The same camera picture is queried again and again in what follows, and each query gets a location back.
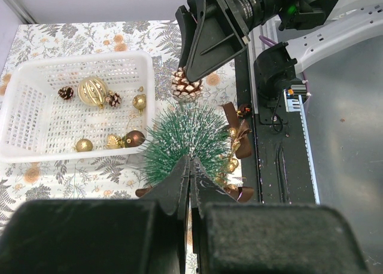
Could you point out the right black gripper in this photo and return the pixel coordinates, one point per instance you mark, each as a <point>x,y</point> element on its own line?
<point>222,27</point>

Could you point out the small gold bauble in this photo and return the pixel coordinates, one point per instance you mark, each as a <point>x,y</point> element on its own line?
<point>83,145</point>
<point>139,102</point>

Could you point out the gold ridged ornament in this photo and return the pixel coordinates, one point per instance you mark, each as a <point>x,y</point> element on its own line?
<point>114,142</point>

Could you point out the floral patterned table mat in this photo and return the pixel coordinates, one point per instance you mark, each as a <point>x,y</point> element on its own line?
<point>110,177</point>

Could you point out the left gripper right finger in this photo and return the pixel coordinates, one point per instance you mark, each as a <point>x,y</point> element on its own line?
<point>233,237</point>

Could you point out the small pine cone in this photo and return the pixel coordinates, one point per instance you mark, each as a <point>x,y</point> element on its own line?
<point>182,90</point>

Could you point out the white slotted cable duct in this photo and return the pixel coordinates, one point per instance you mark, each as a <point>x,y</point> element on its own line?
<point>297,105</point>

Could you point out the white plastic basket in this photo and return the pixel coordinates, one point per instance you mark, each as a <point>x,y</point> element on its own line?
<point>37,125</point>

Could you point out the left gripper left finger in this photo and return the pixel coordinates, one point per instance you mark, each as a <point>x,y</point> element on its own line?
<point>145,235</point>

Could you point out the brown bauble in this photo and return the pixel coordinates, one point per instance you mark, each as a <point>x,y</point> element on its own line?
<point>133,138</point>
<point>244,110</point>

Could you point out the large gold striped bauble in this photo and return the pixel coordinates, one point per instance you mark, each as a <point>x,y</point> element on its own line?
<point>92,91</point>

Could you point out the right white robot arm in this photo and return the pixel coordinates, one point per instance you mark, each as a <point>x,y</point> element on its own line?
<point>350,22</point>

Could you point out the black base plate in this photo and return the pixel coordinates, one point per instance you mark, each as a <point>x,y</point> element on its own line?
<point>279,168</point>

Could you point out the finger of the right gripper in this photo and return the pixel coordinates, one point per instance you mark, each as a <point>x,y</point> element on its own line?
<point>187,18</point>

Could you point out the small green christmas tree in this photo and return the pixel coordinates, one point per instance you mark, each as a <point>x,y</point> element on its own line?
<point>192,130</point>

